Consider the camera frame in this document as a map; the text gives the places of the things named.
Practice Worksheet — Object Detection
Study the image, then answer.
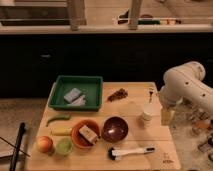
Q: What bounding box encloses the white folded cloth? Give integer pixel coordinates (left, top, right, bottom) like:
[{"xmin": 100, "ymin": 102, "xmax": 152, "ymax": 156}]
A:
[{"xmin": 70, "ymin": 95, "xmax": 86, "ymax": 106}]

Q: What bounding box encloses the white dish brush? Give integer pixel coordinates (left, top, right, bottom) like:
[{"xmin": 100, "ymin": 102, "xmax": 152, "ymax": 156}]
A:
[{"xmin": 108, "ymin": 147, "xmax": 155, "ymax": 160}]

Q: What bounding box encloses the orange bowl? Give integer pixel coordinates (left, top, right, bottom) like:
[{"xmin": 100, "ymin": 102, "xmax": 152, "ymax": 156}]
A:
[{"xmin": 71, "ymin": 119, "xmax": 100, "ymax": 149}]

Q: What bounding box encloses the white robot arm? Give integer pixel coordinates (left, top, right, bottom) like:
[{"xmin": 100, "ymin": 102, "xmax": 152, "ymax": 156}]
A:
[{"xmin": 158, "ymin": 61, "xmax": 213, "ymax": 126}]

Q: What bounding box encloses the purple bowl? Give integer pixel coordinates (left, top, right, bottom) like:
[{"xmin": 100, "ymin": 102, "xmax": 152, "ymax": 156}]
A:
[{"xmin": 101, "ymin": 117, "xmax": 129, "ymax": 143}]

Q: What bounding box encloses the tan sponge block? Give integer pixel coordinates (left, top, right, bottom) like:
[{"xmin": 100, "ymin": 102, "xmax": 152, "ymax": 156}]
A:
[{"xmin": 79, "ymin": 125, "xmax": 98, "ymax": 144}]

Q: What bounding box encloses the wooden post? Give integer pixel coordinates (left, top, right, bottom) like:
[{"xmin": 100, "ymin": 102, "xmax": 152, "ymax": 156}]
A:
[
  {"xmin": 66, "ymin": 0, "xmax": 87, "ymax": 31},
  {"xmin": 128, "ymin": 0, "xmax": 143, "ymax": 30}
]

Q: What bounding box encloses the yellow corn cob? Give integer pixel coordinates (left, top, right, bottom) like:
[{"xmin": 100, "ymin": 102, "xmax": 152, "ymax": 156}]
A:
[{"xmin": 51, "ymin": 128, "xmax": 72, "ymax": 136}]

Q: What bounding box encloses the grey sponge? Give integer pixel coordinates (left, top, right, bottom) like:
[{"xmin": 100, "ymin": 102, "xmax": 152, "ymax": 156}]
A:
[{"xmin": 64, "ymin": 88, "xmax": 82, "ymax": 103}]

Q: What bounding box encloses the white paper cup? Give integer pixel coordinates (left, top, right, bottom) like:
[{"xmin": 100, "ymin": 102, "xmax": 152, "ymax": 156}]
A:
[{"xmin": 141, "ymin": 103, "xmax": 154, "ymax": 121}]

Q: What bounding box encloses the black rod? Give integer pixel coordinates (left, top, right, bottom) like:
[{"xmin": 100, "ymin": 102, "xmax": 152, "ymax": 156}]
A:
[{"xmin": 9, "ymin": 122, "xmax": 25, "ymax": 171}]

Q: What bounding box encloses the green plastic tray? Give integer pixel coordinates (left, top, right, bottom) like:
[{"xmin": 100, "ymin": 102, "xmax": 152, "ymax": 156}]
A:
[{"xmin": 48, "ymin": 75, "xmax": 103, "ymax": 111}]

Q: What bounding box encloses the wooden post right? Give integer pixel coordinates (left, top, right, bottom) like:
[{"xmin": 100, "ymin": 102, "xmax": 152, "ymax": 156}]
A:
[{"xmin": 128, "ymin": 0, "xmax": 143, "ymax": 30}]

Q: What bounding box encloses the small green cup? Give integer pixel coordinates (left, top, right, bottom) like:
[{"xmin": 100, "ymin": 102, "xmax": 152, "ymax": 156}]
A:
[{"xmin": 55, "ymin": 138, "xmax": 72, "ymax": 155}]

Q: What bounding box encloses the red yellow apple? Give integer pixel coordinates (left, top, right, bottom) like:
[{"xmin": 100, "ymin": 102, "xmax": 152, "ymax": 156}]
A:
[{"xmin": 36, "ymin": 136, "xmax": 53, "ymax": 153}]

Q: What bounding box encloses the wooden post left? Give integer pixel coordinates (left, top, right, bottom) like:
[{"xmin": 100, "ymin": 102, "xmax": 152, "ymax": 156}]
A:
[{"xmin": 66, "ymin": 0, "xmax": 87, "ymax": 31}]

